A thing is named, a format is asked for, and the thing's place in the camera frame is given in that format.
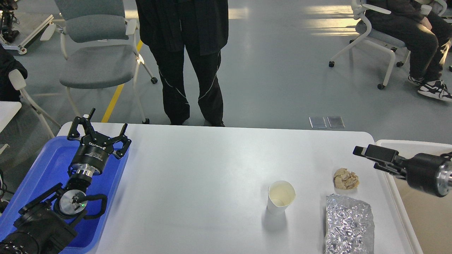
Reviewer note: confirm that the white side table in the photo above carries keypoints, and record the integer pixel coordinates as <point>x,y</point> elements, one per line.
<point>7,111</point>

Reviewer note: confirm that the metal floor plate left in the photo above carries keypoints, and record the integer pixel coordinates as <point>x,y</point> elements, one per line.
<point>317,122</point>

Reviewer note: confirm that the silver foil bag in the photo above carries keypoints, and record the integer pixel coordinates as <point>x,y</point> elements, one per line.
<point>349,226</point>

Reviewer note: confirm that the standing person in black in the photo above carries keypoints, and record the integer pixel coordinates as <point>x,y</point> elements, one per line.
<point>199,28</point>

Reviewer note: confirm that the white chair left edge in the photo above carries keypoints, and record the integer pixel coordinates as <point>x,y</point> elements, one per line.
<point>19,84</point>

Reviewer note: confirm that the metal floor plate right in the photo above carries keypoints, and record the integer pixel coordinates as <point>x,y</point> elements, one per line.
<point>336,122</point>

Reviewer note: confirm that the blue plastic tray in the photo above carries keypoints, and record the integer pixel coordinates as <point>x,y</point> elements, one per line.
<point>50,168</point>

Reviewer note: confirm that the metal floor plate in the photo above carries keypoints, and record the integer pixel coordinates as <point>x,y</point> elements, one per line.
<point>317,122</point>
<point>336,122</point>

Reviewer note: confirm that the grey office chair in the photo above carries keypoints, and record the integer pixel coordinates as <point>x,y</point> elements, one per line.
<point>99,67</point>

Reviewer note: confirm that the seated person in black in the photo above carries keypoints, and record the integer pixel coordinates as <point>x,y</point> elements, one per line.
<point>428,39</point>

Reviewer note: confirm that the white paper cup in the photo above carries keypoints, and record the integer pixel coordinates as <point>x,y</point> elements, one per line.
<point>281,194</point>

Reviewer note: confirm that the white chair right background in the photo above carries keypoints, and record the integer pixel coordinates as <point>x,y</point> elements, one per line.
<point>373,37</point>

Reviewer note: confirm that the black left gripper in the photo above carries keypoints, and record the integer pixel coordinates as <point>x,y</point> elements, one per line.
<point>93,153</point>

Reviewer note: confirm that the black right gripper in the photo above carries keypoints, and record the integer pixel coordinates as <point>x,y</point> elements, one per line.
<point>428,173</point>

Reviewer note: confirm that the crumpled brown paper ball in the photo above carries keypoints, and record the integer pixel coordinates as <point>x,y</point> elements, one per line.
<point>346,180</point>

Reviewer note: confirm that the white plastic bin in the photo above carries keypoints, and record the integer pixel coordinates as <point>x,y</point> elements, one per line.
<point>427,217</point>

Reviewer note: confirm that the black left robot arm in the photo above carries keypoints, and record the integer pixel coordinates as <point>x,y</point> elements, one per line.
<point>63,202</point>

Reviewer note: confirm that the white cart with equipment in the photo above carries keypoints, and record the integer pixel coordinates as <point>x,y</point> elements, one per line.
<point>19,29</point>

